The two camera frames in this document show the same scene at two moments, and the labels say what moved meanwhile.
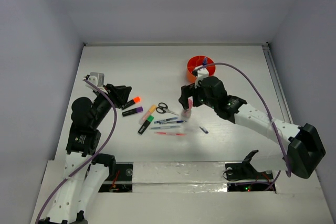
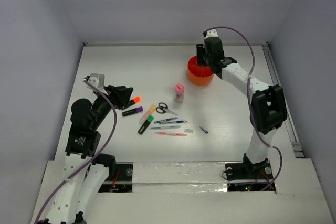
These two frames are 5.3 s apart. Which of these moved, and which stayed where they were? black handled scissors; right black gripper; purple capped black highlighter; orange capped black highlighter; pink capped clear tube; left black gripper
Moved: right black gripper; pink capped clear tube
Stayed: black handled scissors; left black gripper; orange capped black highlighter; purple capped black highlighter
